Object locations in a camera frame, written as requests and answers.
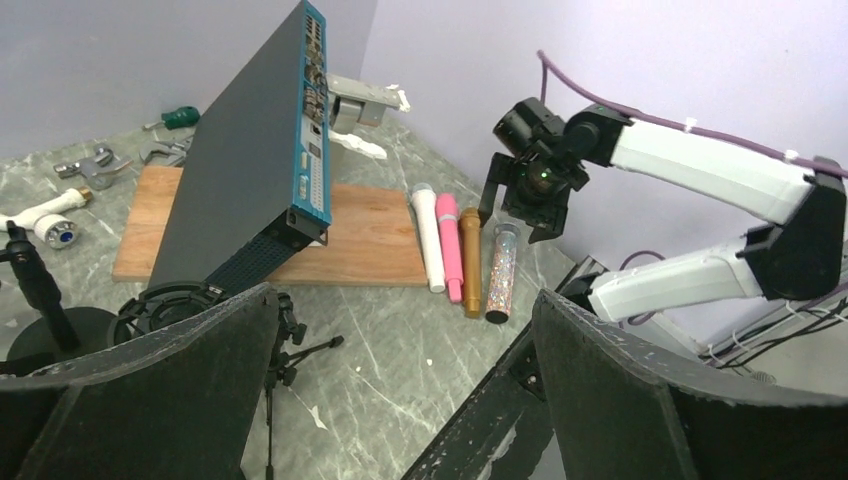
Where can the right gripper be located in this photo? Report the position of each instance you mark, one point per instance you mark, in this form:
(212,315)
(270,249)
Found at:
(536,194)

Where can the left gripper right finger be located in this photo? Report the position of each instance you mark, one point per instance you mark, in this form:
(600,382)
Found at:
(625,408)

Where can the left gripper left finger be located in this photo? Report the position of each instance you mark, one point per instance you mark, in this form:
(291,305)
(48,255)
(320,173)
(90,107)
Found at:
(177,403)

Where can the grey-headed tan microphone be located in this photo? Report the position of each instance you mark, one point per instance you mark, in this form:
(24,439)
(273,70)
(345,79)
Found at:
(499,299)

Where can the gold microphone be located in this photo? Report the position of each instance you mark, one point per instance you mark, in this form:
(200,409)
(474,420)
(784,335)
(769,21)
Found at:
(470,229)

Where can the pink microphone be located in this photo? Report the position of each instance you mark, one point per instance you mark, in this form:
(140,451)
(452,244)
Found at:
(447,213)

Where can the white microphone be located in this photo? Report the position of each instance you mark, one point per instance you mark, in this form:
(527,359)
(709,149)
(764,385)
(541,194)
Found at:
(423,201)

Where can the black tripod shock-mount stand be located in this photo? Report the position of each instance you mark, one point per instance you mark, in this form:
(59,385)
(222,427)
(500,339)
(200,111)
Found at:
(163,305)

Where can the black round-base shock-mount stand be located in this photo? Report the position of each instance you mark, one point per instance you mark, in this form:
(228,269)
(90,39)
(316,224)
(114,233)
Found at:
(59,334)

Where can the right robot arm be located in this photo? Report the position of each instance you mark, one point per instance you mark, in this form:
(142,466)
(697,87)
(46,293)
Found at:
(735,224)

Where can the wooden board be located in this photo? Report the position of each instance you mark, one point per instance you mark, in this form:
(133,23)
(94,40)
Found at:
(372,241)

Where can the white plastic faucet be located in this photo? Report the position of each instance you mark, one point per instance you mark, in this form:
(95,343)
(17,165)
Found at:
(47,220)

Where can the silver metal faucet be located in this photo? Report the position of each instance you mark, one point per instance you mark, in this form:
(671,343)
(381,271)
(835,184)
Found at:
(99,170)

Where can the adjustable wrench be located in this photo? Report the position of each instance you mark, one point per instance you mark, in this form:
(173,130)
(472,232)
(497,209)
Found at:
(173,151)

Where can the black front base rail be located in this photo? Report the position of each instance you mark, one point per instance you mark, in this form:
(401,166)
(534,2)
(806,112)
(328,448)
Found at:
(503,430)

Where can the blue network switch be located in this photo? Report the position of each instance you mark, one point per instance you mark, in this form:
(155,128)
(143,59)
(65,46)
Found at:
(255,187)

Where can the green-handled screwdriver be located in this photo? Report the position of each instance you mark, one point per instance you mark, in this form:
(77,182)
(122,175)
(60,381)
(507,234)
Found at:
(181,117)

